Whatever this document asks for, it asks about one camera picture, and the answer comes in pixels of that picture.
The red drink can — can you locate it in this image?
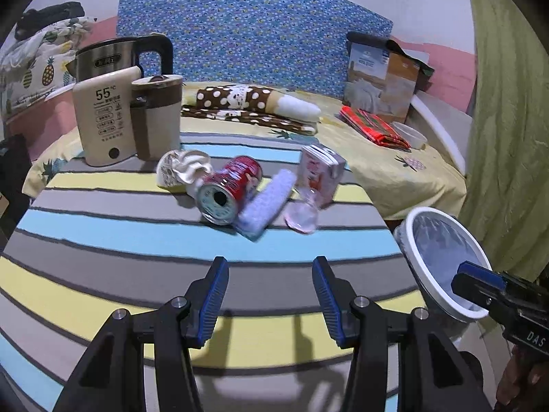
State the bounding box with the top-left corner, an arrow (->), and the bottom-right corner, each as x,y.
196,156 -> 264,225

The brown polka-dot folded blanket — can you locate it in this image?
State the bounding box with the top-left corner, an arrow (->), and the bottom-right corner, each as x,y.
180,105 -> 319,136

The clear plastic cup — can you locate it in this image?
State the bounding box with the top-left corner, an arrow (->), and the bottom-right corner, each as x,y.
284,186 -> 320,235

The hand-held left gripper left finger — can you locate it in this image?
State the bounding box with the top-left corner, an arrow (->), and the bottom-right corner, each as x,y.
54,256 -> 230,412

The blue sponge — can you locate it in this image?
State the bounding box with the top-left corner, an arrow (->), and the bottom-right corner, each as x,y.
234,169 -> 296,241

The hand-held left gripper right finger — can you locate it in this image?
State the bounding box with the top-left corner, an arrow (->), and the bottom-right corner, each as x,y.
312,256 -> 492,412

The yellow bed sheet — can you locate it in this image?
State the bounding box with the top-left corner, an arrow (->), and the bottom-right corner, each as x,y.
21,81 -> 467,219

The blue floral headboard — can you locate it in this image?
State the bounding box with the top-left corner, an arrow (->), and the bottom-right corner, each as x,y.
117,0 -> 394,95

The brown polka-dot rolled pillow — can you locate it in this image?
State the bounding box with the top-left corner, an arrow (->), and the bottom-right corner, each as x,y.
196,85 -> 322,123

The black bag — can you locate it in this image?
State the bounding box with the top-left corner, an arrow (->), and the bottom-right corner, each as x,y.
15,2 -> 86,39

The pink drink carton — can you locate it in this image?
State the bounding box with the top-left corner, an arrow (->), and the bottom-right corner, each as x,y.
296,145 -> 347,207

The green curtain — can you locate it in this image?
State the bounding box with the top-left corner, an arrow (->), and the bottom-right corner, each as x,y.
461,0 -> 549,284

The white bowl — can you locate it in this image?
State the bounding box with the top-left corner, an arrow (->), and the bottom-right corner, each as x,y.
391,121 -> 428,149

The pineapple print quilt bag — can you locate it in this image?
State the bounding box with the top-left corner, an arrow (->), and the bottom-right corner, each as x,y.
0,16 -> 93,116

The person's right hand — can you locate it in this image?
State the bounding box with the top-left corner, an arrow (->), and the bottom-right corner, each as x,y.
495,345 -> 549,412

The red plaid cloth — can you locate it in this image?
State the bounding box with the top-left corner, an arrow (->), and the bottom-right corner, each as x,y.
340,105 -> 411,151

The stainless steel electric kettle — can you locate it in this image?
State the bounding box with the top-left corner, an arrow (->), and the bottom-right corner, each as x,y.
64,34 -> 174,89

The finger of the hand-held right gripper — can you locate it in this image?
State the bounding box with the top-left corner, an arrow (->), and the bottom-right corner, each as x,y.
456,261 -> 509,293
450,272 -> 500,310

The striped tablecloth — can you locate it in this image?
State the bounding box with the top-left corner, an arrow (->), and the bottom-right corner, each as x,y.
0,131 -> 425,412

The white bed side rail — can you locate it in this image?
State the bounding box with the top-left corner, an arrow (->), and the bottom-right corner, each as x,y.
409,92 -> 468,176

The white paper cup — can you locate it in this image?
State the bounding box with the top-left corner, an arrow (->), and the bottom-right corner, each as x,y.
156,149 -> 214,196

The brown and cream mug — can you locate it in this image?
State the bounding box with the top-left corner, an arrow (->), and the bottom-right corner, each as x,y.
130,74 -> 184,161

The quilt packaging box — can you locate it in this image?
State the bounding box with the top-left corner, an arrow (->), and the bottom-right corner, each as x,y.
345,41 -> 423,124

